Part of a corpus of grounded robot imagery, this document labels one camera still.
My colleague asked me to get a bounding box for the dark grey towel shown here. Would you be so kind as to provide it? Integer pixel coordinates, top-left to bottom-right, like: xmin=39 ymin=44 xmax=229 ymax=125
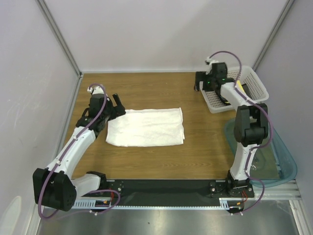
xmin=217 ymin=82 xmax=251 ymax=105

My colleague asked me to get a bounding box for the right aluminium corner post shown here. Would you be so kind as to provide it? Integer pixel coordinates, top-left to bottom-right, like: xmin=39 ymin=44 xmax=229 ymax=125
xmin=252 ymin=0 xmax=296 ymax=71

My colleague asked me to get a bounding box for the left aluminium corner post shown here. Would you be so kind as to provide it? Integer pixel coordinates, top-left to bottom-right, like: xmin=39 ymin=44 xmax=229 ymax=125
xmin=35 ymin=0 xmax=82 ymax=79

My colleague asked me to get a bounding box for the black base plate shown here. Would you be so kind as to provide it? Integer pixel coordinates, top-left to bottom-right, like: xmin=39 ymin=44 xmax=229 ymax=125
xmin=108 ymin=179 xmax=254 ymax=207

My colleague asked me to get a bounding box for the white perforated plastic basket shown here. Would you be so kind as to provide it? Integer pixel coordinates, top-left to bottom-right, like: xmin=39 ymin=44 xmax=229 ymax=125
xmin=195 ymin=66 xmax=269 ymax=114

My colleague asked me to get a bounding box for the clear teal plastic bin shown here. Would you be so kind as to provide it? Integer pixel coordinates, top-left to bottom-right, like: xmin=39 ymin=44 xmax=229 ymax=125
xmin=224 ymin=118 xmax=298 ymax=189

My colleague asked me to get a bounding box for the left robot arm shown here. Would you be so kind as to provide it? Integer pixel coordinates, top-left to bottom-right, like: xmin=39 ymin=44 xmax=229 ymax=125
xmin=32 ymin=93 xmax=126 ymax=212

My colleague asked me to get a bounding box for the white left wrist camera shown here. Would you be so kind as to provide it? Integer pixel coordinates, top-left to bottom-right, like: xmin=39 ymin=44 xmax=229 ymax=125
xmin=87 ymin=85 xmax=106 ymax=95

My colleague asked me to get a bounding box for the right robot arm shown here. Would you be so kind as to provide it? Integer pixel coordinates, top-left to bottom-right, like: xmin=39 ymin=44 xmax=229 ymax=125
xmin=194 ymin=59 xmax=268 ymax=197

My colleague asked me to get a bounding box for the aluminium frame rail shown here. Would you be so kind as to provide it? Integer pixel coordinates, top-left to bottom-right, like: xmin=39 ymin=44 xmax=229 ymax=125
xmin=34 ymin=178 xmax=304 ymax=199

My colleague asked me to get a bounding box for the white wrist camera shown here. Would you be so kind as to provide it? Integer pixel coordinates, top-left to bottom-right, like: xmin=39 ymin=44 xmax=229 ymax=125
xmin=205 ymin=57 xmax=219 ymax=74
xmin=87 ymin=85 xmax=106 ymax=95

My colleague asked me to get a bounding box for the white towel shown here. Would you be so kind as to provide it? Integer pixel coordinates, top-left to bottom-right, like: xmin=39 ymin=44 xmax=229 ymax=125
xmin=106 ymin=108 xmax=185 ymax=147

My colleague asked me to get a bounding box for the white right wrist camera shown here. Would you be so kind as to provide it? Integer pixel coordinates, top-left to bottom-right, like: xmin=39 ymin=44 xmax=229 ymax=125
xmin=205 ymin=57 xmax=219 ymax=74

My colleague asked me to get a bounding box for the grey slotted cable duct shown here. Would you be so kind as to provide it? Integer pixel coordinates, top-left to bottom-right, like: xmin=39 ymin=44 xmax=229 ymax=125
xmin=72 ymin=198 xmax=242 ymax=211

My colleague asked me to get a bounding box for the aluminium corner post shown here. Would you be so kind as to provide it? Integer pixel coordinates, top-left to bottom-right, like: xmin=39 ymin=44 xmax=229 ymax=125
xmin=35 ymin=0 xmax=82 ymax=79
xmin=252 ymin=0 xmax=296 ymax=71

